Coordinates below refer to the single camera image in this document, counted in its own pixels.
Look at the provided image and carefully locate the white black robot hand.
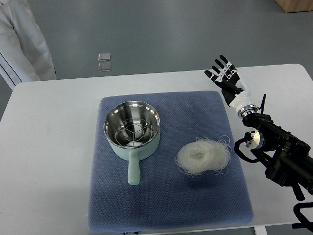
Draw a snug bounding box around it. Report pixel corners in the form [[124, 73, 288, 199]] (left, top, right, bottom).
[[204, 55, 258, 118]]

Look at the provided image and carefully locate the white vermicelli bundle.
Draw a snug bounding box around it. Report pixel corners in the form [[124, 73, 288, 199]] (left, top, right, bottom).
[[175, 135, 232, 176]]

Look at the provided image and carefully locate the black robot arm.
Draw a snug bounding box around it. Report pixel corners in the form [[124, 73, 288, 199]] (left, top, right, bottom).
[[234, 102, 313, 231]]

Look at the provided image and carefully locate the mint green steel pot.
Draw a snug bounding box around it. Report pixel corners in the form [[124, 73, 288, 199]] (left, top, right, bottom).
[[103, 101, 160, 186]]

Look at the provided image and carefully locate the lower clear floor tile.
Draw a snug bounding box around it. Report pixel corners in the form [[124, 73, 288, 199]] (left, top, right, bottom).
[[98, 62, 111, 72]]

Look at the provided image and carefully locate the clear floor tile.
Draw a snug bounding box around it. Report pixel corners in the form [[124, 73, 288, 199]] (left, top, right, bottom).
[[98, 62, 111, 72], [98, 52, 111, 61]]

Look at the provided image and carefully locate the upper clear floor tile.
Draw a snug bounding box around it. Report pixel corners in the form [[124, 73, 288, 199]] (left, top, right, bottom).
[[98, 52, 111, 61]]

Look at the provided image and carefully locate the person in white clothes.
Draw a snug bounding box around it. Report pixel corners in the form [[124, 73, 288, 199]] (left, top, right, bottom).
[[0, 0, 57, 89]]

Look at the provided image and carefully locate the wire steaming rack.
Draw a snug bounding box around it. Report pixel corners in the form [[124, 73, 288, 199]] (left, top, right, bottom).
[[115, 118, 153, 147]]

